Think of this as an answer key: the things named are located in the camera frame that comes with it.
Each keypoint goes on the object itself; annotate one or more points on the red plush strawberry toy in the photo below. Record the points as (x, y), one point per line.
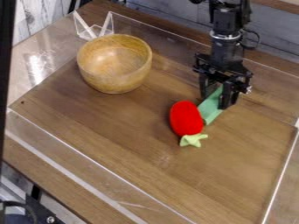
(187, 123)

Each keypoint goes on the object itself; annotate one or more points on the brown wooden bowl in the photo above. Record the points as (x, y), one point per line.
(115, 63)

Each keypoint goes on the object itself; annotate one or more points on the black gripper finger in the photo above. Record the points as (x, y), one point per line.
(228, 95)
(207, 85)

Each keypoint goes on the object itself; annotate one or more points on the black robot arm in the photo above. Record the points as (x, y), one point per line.
(228, 17)

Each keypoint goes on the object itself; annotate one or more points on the green rectangular block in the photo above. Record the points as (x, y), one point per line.
(208, 107)

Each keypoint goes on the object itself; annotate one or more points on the clear acrylic table enclosure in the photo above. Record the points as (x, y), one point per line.
(101, 152)

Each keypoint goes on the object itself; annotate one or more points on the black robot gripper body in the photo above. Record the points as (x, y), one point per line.
(233, 72)

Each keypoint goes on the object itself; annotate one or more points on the black metal bracket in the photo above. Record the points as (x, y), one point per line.
(36, 211)

